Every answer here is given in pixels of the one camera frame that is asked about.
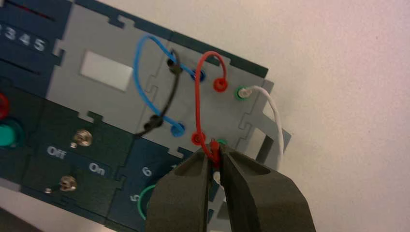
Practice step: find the green push button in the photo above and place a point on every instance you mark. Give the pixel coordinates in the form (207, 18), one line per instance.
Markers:
(7, 135)

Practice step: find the light grey display window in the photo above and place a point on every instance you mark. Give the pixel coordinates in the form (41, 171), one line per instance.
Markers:
(106, 71)

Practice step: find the red push button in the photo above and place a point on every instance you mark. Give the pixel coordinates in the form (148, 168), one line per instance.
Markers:
(2, 105)

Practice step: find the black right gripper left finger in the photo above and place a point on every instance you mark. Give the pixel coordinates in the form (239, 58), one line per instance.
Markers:
(179, 201)

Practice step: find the dark grey modular task box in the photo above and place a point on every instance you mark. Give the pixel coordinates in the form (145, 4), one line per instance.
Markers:
(224, 118)

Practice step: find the black green rotary knob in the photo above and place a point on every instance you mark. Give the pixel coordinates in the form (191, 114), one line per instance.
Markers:
(140, 201)

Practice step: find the metal toggle switch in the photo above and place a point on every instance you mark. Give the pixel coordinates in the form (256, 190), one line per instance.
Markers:
(82, 138)
(66, 184)

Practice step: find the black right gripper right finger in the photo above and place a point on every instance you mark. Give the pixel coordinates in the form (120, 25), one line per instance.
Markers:
(259, 201)

